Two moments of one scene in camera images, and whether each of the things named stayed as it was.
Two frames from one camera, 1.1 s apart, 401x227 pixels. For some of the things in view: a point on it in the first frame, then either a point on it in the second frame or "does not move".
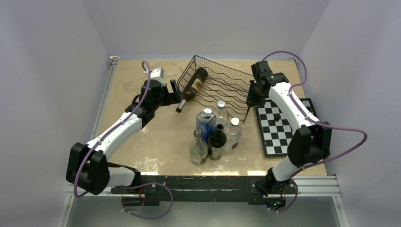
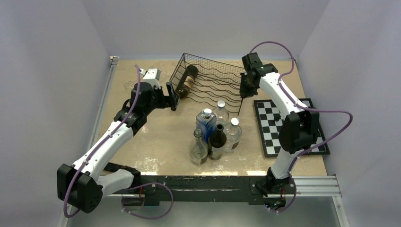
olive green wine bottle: (193, 89) to (184, 86)
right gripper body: (254, 96) to (246, 88)
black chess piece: (277, 117) does not move
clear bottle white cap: (233, 135) does not move
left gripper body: (165, 99) does not move
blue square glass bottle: (206, 122) does not move
